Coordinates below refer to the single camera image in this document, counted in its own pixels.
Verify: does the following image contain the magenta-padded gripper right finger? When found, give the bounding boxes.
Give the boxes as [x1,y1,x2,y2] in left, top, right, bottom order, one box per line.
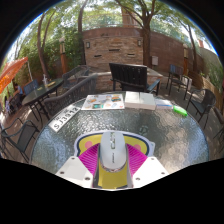
[125,143,170,188]

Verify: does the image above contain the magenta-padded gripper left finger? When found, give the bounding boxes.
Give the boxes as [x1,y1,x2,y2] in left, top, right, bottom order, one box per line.
[54,143,101,189]

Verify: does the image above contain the white computer mouse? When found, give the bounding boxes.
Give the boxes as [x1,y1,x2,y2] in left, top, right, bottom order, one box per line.
[99,130,128,173]

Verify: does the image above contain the yellow chick-shaped mouse pad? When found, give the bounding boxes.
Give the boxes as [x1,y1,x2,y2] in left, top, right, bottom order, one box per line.
[73,130,156,190]

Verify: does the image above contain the white licence plate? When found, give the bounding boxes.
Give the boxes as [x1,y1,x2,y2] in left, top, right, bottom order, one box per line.
[48,104,82,134]

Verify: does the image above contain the black mesh patio chair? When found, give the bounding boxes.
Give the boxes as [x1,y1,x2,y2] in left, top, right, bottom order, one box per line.
[0,118,40,163]
[213,106,224,141]
[186,88,217,129]

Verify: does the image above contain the green marker tube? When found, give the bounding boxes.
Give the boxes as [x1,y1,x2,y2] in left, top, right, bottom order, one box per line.
[172,105,189,118]

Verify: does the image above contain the small pale blue book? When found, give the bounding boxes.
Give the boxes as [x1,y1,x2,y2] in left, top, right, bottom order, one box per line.
[154,98,174,110]

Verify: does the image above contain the colourful printed brochure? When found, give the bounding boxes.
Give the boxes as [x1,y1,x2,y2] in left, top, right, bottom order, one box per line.
[80,93,126,111]

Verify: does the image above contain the dark wicker chair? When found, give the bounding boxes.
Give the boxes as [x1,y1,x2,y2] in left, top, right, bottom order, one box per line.
[43,73,99,118]
[61,65,91,89]

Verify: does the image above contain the round dark patio table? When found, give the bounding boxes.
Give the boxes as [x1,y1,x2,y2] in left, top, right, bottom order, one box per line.
[21,78,64,121]

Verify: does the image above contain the blue patio chair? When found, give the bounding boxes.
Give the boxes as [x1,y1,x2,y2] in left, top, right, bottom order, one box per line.
[23,79,40,96]

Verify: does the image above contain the white bag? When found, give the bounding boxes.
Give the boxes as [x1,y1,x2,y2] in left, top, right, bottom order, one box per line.
[181,76,193,91]

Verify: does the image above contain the black slatted chair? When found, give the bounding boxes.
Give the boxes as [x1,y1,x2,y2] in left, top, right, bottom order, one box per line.
[108,62,162,97]

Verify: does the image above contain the person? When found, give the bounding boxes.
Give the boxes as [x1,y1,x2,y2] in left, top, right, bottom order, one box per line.
[12,83,24,98]

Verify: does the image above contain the black metal slat chair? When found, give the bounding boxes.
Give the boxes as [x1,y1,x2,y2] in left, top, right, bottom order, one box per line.
[165,64,193,100]

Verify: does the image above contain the orange patio umbrella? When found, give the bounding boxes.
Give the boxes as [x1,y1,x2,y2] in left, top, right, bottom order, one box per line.
[0,56,29,94]

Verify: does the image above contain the leaning twin-trunk tree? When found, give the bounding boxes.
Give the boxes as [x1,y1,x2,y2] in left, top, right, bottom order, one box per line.
[36,9,56,79]

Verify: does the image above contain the large forked tree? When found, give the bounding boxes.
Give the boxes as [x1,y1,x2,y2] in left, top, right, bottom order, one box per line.
[114,0,174,68]

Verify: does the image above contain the thin tree by fence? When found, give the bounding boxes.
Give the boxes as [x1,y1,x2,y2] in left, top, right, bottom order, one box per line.
[179,16,199,73]

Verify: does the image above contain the slender curved tree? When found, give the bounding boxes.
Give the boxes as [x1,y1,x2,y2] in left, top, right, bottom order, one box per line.
[77,0,91,34]

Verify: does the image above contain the wooden lamp post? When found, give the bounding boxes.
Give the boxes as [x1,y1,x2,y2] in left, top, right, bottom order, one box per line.
[59,35,67,74]
[182,43,189,76]

